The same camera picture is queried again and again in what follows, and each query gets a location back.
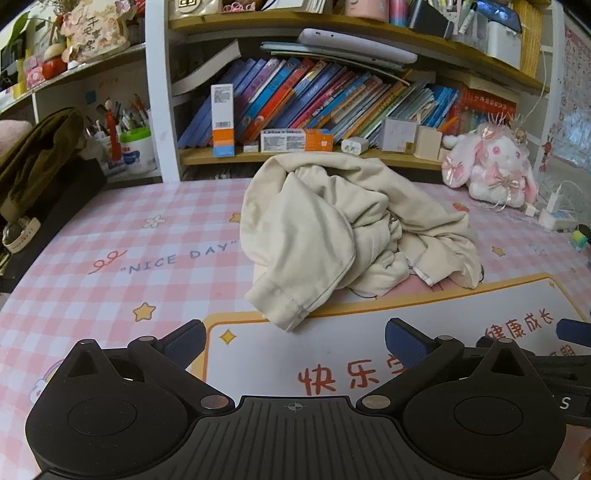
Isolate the pink fuzzy cloth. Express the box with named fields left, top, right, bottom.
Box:
left=0, top=119, right=34, bottom=158

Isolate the pink white bunny plush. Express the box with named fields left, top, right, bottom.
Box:
left=441, top=117, right=539, bottom=213

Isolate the row of colourful books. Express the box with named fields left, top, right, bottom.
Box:
left=178, top=58, right=518, bottom=151

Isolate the black organiser box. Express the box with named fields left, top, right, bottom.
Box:
left=409, top=0, right=455, bottom=38

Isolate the cream t-shirt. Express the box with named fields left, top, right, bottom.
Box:
left=240, top=151, right=485, bottom=333

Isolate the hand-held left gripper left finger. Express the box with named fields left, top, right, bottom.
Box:
left=58, top=318, right=236, bottom=414

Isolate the white tablet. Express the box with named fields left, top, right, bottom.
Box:
left=298, top=28, right=417, bottom=63

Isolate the white printed desk mat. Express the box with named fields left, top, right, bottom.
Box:
left=187, top=272, right=591, bottom=416

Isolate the pen holder with pens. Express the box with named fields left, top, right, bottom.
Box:
left=85, top=95, right=153, bottom=139

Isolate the wall poster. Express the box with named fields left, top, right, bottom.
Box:
left=551, top=25, right=591, bottom=171

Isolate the flat orange white box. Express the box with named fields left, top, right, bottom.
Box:
left=260, top=128, right=334, bottom=154

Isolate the pink checked table mat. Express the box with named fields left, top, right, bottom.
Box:
left=0, top=178, right=591, bottom=462

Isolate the wooden bookshelf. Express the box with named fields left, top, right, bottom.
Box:
left=168, top=0, right=550, bottom=171

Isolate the tall orange blue box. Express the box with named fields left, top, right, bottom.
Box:
left=211, top=84, right=236, bottom=158

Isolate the pink cup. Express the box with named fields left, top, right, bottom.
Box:
left=346, top=0, right=387, bottom=21

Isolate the white square box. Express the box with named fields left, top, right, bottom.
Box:
left=379, top=117, right=420, bottom=153

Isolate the small beige box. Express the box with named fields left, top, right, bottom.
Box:
left=414, top=126, right=443, bottom=160

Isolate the pink flower ornament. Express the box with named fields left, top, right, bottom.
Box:
left=60, top=0, right=130, bottom=63

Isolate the olive green bag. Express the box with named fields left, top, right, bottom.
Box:
left=0, top=107, right=86, bottom=222

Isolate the white device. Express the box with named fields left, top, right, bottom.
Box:
left=485, top=18, right=522, bottom=70

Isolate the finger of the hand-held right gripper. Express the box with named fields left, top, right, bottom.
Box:
left=524, top=352, right=591, bottom=384
left=556, top=318, right=591, bottom=347

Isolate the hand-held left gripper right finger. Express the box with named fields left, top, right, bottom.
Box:
left=355, top=318, right=532, bottom=414

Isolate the white shelf frame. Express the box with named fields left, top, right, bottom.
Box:
left=0, top=0, right=181, bottom=183

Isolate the thick grey-edged book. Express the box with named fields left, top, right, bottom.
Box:
left=171, top=39, right=242, bottom=97

